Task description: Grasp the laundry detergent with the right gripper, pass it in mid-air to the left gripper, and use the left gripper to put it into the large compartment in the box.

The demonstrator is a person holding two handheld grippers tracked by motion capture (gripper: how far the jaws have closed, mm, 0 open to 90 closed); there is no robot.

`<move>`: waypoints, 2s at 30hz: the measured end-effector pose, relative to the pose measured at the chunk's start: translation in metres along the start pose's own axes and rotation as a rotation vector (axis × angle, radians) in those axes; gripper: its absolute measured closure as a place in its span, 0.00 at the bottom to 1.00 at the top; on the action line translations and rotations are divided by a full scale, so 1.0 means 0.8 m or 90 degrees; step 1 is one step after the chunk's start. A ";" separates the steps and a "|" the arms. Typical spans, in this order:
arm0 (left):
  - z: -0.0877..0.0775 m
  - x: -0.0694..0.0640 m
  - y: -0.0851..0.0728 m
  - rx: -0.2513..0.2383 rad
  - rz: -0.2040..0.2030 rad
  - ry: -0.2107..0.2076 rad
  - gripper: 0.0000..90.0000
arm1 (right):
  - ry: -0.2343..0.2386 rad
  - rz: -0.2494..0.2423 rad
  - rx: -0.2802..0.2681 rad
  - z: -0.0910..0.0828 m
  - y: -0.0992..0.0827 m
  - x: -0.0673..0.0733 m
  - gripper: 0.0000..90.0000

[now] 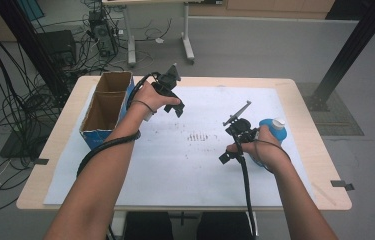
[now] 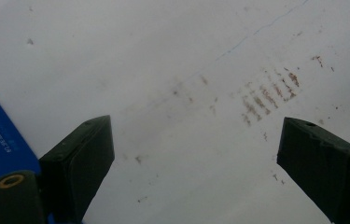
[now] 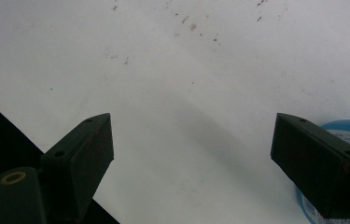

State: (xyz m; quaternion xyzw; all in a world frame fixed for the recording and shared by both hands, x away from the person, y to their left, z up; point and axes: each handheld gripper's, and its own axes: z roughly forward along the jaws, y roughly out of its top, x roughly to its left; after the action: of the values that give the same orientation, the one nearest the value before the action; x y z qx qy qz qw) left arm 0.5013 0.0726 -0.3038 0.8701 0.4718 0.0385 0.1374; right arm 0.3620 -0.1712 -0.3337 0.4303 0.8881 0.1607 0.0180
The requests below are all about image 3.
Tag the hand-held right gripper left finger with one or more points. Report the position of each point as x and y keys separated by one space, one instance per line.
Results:
x=79 y=168

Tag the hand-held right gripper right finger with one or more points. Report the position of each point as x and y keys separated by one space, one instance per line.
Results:
x=315 y=165

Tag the white table mat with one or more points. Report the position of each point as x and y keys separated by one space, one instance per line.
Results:
x=175 y=77

